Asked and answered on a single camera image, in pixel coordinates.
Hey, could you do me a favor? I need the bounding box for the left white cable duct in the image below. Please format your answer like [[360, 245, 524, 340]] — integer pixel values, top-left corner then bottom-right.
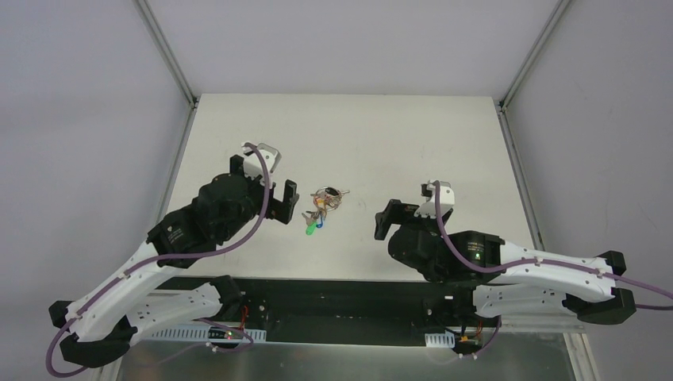
[[142, 325, 249, 344]]

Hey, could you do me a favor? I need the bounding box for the left aluminium frame post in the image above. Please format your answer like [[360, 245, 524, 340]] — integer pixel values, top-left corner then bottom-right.
[[133, 0, 198, 110]]

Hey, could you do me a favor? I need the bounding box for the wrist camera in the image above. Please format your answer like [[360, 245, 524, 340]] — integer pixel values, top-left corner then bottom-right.
[[414, 180, 456, 220], [242, 142, 282, 179]]

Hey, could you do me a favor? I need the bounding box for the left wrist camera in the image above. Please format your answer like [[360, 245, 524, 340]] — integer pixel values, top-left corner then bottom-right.
[[242, 142, 282, 179]]

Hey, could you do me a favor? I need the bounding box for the blue capped key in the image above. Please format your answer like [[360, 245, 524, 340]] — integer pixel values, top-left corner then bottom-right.
[[316, 214, 325, 229]]

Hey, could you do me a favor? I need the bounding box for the black fob key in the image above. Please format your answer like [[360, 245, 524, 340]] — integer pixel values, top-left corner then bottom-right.
[[325, 187, 349, 197]]

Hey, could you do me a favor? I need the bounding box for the right white cable duct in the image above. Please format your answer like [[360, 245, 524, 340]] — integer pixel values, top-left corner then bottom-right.
[[425, 331, 456, 348]]

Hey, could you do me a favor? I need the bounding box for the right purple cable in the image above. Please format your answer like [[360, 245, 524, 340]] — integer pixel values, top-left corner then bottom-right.
[[433, 180, 673, 359]]

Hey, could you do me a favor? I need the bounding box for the right aluminium frame post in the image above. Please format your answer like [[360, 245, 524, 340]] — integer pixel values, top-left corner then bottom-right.
[[498, 0, 575, 112]]

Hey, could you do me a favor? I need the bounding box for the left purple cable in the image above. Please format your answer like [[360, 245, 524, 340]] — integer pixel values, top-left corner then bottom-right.
[[45, 141, 273, 379]]

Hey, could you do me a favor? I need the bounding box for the white cable duct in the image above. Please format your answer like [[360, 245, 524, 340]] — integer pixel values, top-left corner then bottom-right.
[[425, 331, 456, 348], [142, 325, 249, 344]]

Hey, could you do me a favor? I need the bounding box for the aluminium frame post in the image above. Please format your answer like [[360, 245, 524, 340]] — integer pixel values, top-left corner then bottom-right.
[[133, 0, 198, 110], [498, 0, 575, 112]]

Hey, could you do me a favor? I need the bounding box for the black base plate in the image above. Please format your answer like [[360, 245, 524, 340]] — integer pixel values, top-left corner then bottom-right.
[[157, 277, 506, 348]]

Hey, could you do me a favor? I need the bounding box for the large metal keyring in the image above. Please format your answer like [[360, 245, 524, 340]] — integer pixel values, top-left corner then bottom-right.
[[310, 187, 344, 211]]

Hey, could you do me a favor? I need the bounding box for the green tag key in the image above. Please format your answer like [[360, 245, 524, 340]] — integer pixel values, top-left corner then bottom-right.
[[305, 221, 318, 236]]

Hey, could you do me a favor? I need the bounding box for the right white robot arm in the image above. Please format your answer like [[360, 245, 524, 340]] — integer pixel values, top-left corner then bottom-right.
[[374, 198, 636, 325]]

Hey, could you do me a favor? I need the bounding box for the purple cable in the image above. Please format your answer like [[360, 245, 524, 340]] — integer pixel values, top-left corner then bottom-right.
[[45, 141, 273, 379], [433, 180, 673, 359]]

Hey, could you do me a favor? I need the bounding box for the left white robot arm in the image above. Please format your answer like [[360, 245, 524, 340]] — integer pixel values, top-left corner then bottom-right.
[[48, 144, 298, 370]]

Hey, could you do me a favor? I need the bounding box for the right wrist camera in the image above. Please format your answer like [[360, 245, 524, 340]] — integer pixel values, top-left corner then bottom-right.
[[414, 180, 456, 220]]

